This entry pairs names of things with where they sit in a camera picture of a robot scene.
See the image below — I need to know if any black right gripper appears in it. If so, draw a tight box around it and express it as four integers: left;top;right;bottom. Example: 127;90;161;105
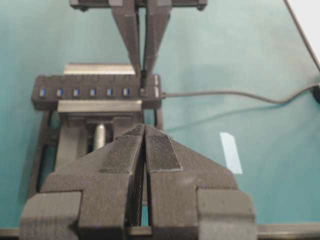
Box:
69;0;208;77

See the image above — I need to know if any white tape strip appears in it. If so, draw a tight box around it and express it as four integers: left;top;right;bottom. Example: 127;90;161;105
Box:
220;132;243;175

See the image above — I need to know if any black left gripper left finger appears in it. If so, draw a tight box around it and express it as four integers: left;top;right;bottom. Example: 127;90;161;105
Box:
19;124;145;240

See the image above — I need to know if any black hub power cable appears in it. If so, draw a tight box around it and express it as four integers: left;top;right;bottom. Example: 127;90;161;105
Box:
161;83;320;105

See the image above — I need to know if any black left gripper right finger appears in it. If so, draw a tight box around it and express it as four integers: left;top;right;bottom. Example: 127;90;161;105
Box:
145;125;258;240

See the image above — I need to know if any grey bench vise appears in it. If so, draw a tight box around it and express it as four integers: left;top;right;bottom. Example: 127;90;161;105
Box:
27;63;163;197

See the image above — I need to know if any black multiport USB hub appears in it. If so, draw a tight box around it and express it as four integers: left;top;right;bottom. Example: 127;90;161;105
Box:
31;74;162;111

